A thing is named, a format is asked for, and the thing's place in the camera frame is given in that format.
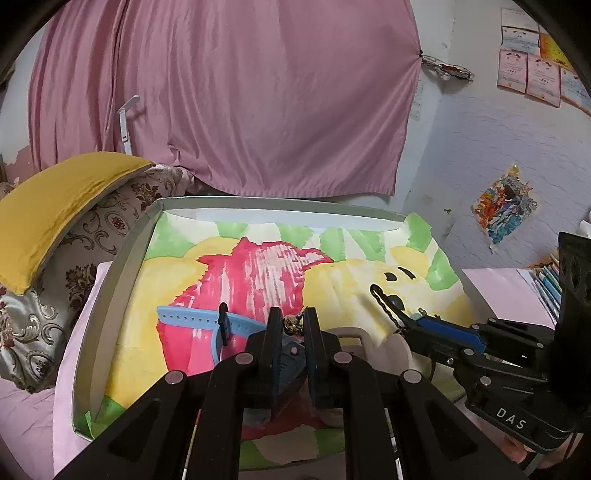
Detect small gold earring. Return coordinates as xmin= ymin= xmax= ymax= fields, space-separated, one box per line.
xmin=283 ymin=313 xmax=304 ymax=337

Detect person's right hand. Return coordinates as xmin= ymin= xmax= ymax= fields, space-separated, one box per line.
xmin=500 ymin=430 xmax=588 ymax=471

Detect blue smart watch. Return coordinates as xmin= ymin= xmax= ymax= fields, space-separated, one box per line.
xmin=155 ymin=302 xmax=309 ymax=428

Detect stack of books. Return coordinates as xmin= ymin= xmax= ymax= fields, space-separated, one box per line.
xmin=529 ymin=252 xmax=562 ymax=325

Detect floral satin pillow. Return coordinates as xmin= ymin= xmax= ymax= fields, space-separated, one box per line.
xmin=1 ymin=165 xmax=194 ymax=393

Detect pink bed sheet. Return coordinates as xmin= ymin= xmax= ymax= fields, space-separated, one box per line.
xmin=1 ymin=262 xmax=111 ymax=479

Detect pink curtain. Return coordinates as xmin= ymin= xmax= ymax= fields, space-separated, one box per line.
xmin=28 ymin=1 xmax=421 ymax=198

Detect yellow pillow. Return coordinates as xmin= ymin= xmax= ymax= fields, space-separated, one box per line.
xmin=1 ymin=152 xmax=152 ymax=295

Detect colourful wall drawing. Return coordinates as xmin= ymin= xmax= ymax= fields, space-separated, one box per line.
xmin=471 ymin=164 xmax=541 ymax=252

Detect wall curtain hook shelf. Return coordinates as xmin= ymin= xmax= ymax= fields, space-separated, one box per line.
xmin=422 ymin=54 xmax=474 ymax=82

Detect white plastic bracket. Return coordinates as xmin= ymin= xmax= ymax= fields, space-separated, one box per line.
xmin=117 ymin=94 xmax=140 ymax=155

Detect wall certificates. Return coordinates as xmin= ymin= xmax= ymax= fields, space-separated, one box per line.
xmin=497 ymin=7 xmax=590 ymax=114

